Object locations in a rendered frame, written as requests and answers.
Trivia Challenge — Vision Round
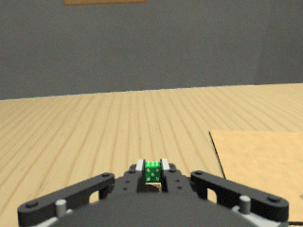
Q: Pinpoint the green die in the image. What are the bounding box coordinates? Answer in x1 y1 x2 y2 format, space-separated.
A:
145 162 161 183

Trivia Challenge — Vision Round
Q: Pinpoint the tan square mat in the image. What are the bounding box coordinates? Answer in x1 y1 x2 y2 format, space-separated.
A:
209 130 303 224

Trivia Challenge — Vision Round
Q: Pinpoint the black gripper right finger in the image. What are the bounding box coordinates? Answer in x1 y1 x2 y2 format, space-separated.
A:
160 159 290 227

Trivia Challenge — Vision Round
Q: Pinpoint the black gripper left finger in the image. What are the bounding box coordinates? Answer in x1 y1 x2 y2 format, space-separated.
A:
17 159 146 227

